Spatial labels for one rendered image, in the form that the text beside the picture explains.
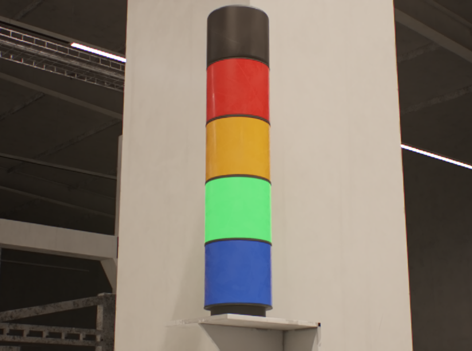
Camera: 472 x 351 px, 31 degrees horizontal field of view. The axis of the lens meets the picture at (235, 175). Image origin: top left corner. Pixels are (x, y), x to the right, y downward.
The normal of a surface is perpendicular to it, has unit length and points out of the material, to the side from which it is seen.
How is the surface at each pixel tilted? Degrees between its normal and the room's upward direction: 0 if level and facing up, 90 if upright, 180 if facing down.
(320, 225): 90
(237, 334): 90
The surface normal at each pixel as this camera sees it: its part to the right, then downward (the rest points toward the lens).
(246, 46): 0.24, -0.26
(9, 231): 0.65, -0.21
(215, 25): -0.72, -0.19
